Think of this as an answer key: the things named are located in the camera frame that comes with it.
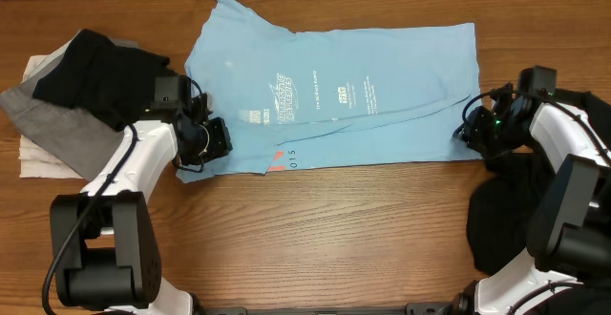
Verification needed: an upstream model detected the light blue t-shirt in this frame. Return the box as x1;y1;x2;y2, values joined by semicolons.
179;0;479;182

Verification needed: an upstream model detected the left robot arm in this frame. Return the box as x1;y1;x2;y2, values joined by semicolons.
41;114;232;314

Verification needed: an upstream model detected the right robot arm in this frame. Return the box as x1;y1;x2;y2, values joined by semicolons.
443;80;610;314

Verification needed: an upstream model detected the black garment pile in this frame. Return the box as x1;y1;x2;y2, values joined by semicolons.
465;88;611;315

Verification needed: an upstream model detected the folded black garment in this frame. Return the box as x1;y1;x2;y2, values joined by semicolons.
32;30;176;131

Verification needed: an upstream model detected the folded white garment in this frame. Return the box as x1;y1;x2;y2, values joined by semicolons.
18;54;158;180

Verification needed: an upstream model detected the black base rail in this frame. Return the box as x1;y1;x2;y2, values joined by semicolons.
193;302;464;315

